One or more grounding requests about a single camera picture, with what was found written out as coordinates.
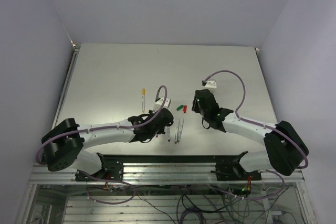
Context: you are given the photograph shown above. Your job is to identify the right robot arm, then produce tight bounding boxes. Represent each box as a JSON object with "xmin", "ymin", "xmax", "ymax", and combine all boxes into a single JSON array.
[{"xmin": 192, "ymin": 89, "xmax": 309, "ymax": 180}]

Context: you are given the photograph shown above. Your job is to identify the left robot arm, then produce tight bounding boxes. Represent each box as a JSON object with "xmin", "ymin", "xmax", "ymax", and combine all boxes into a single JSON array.
[{"xmin": 41, "ymin": 108, "xmax": 174, "ymax": 180}]

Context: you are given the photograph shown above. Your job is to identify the white pen, magenta end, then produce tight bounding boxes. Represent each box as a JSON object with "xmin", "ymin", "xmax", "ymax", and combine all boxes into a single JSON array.
[{"xmin": 174, "ymin": 118, "xmax": 180, "ymax": 144}]

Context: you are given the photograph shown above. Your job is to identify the white pen, green end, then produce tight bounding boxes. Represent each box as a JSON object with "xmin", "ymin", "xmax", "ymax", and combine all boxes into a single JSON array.
[{"xmin": 176, "ymin": 120, "xmax": 184, "ymax": 143}]

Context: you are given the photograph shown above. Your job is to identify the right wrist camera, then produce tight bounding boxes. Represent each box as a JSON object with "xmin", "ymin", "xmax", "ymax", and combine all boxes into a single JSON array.
[{"xmin": 202, "ymin": 79, "xmax": 217, "ymax": 90}]

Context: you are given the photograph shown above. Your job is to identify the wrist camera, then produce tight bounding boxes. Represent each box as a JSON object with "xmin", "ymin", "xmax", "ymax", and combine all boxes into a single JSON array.
[
  {"xmin": 202, "ymin": 79, "xmax": 217, "ymax": 90},
  {"xmin": 153, "ymin": 97, "xmax": 171, "ymax": 111}
]

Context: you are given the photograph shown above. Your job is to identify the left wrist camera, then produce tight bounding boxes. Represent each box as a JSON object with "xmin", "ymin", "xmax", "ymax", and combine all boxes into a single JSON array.
[{"xmin": 153, "ymin": 97, "xmax": 171, "ymax": 111}]

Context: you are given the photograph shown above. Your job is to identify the aluminium frame rail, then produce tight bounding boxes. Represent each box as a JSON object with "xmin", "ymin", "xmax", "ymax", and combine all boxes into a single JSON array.
[{"xmin": 28, "ymin": 161, "xmax": 305, "ymax": 186}]

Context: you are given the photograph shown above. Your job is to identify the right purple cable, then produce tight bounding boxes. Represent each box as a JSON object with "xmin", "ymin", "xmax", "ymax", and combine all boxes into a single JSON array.
[{"xmin": 203, "ymin": 70, "xmax": 309, "ymax": 169}]

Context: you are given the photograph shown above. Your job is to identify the purple cable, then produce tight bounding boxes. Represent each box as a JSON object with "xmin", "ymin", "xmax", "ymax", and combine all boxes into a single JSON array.
[
  {"xmin": 35, "ymin": 85, "xmax": 169, "ymax": 166},
  {"xmin": 203, "ymin": 70, "xmax": 309, "ymax": 169}
]

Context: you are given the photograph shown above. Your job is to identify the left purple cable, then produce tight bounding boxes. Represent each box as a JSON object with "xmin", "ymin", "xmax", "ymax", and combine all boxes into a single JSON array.
[{"xmin": 35, "ymin": 85, "xmax": 169, "ymax": 166}]

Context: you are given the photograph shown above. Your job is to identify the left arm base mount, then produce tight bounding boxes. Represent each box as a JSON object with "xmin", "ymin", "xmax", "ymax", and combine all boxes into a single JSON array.
[{"xmin": 75, "ymin": 159, "xmax": 124, "ymax": 182}]

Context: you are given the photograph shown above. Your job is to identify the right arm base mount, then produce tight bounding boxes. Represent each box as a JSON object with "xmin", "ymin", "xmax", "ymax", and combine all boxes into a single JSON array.
[{"xmin": 211, "ymin": 151, "xmax": 261, "ymax": 181}]

